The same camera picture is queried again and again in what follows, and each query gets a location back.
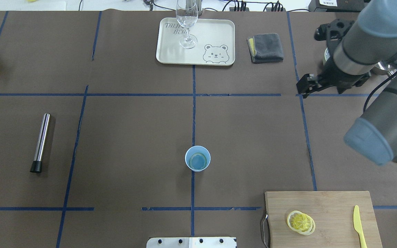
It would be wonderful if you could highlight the clear wine glass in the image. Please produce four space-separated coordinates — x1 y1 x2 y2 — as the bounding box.
175 0 199 49

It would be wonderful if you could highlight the light blue plastic cup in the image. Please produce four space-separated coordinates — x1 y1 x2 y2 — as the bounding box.
184 145 211 172

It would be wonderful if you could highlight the cream bear tray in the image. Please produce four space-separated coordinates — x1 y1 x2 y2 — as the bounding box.
155 18 236 66

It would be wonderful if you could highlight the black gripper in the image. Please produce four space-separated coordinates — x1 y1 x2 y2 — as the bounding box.
296 59 371 99

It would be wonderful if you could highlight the steel ice scoop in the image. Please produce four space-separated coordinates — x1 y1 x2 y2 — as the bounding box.
371 61 397 76

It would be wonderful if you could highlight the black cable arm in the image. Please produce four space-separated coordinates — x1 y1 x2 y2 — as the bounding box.
363 71 397 112

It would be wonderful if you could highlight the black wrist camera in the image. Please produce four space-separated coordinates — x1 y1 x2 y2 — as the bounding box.
314 19 355 50

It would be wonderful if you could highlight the grey folded cloth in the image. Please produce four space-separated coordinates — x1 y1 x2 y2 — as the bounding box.
247 33 284 63

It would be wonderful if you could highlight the steel muddler black tip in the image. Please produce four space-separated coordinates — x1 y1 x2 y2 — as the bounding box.
30 113 51 173

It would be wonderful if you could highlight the wooden cutting board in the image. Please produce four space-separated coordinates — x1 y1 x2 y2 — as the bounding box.
265 191 383 248

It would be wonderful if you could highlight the green bowl of ice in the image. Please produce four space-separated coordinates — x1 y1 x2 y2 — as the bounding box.
322 48 330 66

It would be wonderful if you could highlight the black box device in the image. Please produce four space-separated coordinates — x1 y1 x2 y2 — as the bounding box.
308 0 370 12

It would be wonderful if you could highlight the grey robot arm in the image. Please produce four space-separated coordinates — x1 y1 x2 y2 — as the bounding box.
296 0 397 166

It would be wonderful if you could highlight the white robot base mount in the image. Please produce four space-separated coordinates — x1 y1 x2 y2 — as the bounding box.
146 236 237 248

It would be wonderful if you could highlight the yellow lemon half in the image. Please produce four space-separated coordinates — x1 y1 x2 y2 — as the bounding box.
286 210 316 236

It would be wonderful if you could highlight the yellow plastic knife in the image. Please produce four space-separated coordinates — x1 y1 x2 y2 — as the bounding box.
353 205 367 248

